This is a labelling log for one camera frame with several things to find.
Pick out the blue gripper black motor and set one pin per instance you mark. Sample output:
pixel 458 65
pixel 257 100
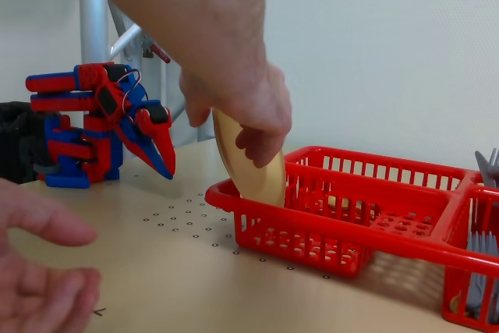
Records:
pixel 145 133

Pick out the round gold plastic plate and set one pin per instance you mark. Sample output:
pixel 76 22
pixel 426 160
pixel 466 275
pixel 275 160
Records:
pixel 257 185

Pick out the person's bare forearm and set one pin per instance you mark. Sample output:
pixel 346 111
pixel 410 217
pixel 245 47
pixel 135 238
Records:
pixel 187 5

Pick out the person's right hand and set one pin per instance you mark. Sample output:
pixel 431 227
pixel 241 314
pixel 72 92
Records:
pixel 249 99

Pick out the person's left hand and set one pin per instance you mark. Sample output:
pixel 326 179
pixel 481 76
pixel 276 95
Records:
pixel 35 298

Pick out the black bag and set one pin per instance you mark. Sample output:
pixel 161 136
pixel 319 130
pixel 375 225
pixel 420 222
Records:
pixel 19 142

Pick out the red plastic dish rack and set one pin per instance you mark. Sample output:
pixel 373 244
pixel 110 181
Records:
pixel 312 224

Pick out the grey plastic fork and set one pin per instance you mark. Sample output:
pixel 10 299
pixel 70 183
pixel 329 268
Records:
pixel 478 259
pixel 492 169

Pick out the small gold plastic utensil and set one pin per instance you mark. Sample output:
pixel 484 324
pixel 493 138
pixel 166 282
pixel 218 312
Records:
pixel 458 305

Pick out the silver aluminium truss frame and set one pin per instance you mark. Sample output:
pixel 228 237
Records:
pixel 93 21

